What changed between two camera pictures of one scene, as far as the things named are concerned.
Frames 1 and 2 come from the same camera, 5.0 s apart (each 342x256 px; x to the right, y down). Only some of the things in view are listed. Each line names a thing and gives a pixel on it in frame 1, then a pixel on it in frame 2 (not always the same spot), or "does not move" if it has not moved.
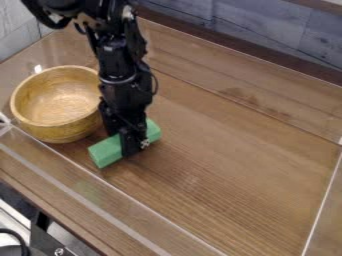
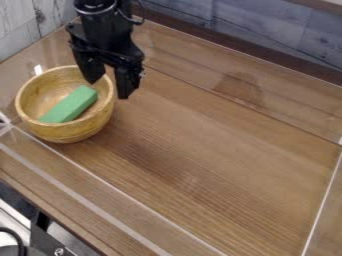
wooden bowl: [55, 103] does not move
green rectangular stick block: [107, 152] → [80, 100]
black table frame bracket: [43, 243] does not move
